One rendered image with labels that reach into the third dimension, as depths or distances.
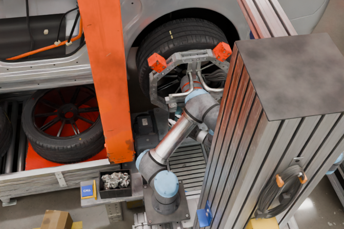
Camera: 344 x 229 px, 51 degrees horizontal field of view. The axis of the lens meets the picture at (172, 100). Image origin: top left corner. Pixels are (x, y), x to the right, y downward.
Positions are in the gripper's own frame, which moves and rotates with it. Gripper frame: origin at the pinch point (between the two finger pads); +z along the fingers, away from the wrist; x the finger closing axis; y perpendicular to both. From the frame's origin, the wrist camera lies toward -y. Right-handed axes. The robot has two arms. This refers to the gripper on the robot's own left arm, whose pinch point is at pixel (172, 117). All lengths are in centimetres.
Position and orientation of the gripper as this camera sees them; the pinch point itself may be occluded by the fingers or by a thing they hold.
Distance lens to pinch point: 222.3
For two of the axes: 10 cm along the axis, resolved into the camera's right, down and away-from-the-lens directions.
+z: -8.3, -4.5, 3.3
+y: -0.3, 6.3, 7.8
